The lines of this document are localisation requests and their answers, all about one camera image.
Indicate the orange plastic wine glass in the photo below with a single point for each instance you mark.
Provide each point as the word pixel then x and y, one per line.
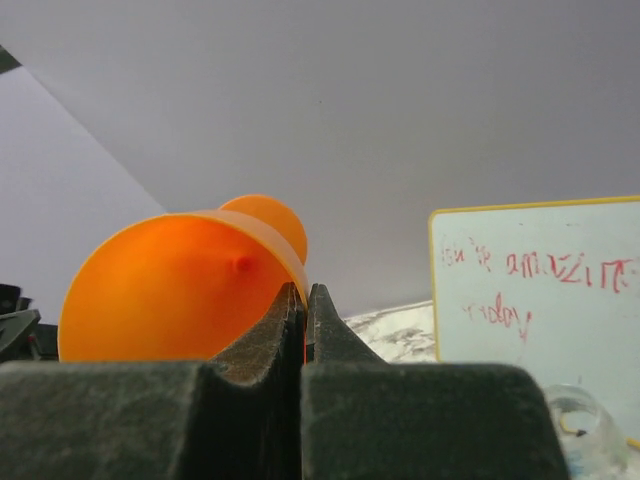
pixel 183 286

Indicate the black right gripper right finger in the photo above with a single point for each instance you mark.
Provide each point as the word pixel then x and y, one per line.
pixel 364 418

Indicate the clear wine glass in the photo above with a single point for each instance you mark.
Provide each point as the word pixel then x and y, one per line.
pixel 593 445

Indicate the yellow framed whiteboard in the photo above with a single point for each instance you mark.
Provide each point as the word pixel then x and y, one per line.
pixel 551 287

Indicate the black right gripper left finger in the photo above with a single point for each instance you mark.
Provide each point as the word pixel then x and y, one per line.
pixel 236 416

